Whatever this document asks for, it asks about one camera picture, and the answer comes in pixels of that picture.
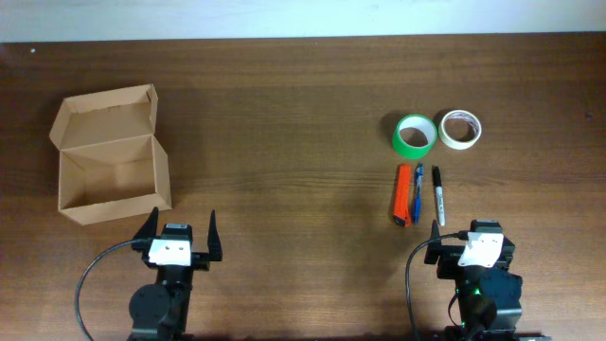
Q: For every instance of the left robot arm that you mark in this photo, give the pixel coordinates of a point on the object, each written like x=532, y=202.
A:
x=159, y=310

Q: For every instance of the black permanent marker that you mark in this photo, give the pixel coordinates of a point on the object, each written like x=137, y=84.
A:
x=436, y=177

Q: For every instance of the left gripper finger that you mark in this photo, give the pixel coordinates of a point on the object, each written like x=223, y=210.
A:
x=214, y=245
x=147, y=232

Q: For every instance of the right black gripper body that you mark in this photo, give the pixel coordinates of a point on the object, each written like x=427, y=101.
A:
x=448, y=267

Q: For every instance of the orange utility knife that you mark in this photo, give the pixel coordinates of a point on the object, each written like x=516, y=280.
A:
x=401, y=207

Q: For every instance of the cream masking tape roll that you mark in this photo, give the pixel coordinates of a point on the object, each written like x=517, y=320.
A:
x=457, y=144

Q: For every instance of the blue ballpoint pen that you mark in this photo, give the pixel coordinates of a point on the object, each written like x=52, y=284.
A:
x=419, y=173

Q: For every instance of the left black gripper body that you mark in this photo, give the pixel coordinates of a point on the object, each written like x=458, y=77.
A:
x=199, y=260

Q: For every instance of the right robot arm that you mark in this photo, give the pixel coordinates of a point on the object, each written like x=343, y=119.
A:
x=487, y=294

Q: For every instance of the green tape roll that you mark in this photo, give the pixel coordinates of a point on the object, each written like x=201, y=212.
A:
x=422, y=124

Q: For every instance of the brown cardboard box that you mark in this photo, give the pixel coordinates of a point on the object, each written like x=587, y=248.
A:
x=111, y=164

